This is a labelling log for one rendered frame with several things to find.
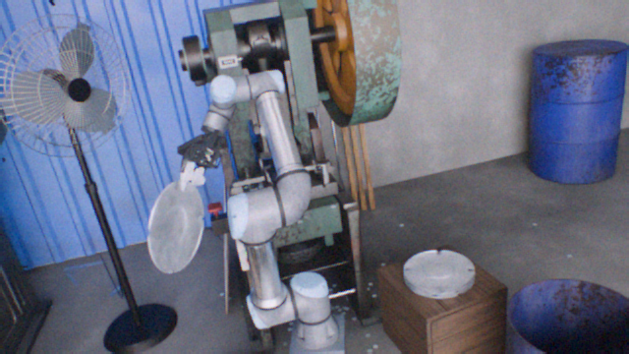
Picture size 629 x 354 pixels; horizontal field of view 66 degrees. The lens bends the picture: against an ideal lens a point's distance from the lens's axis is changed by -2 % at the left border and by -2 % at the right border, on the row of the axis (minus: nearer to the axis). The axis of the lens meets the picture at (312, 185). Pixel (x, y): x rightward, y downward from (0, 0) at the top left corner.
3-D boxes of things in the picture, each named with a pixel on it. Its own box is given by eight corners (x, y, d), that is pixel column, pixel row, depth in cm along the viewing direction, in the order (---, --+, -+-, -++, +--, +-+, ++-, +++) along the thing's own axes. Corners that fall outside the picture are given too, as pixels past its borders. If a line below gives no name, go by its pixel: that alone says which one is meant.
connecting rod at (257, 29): (286, 101, 211) (272, 18, 197) (257, 107, 209) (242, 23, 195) (278, 91, 230) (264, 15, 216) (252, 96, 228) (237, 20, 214)
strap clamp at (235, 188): (266, 187, 231) (262, 166, 227) (231, 195, 228) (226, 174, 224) (264, 182, 237) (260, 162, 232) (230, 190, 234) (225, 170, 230)
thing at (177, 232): (202, 267, 141) (200, 267, 141) (147, 276, 159) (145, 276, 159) (205, 171, 149) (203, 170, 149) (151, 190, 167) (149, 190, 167)
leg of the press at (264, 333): (277, 352, 231) (238, 176, 195) (253, 359, 230) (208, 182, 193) (252, 256, 314) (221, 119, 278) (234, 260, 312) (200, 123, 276)
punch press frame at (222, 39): (355, 293, 238) (316, -3, 184) (267, 317, 231) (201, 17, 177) (314, 221, 309) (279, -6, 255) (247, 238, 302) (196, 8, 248)
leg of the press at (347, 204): (384, 322, 240) (367, 147, 204) (362, 327, 238) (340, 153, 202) (332, 235, 323) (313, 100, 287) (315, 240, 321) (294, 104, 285)
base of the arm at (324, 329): (339, 347, 165) (335, 324, 161) (294, 350, 166) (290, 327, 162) (339, 318, 178) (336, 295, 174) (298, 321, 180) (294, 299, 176)
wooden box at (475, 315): (505, 353, 210) (508, 286, 196) (429, 387, 200) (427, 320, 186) (450, 303, 245) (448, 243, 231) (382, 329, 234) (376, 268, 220)
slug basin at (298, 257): (337, 260, 239) (335, 242, 235) (268, 277, 233) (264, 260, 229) (319, 228, 269) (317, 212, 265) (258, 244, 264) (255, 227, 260)
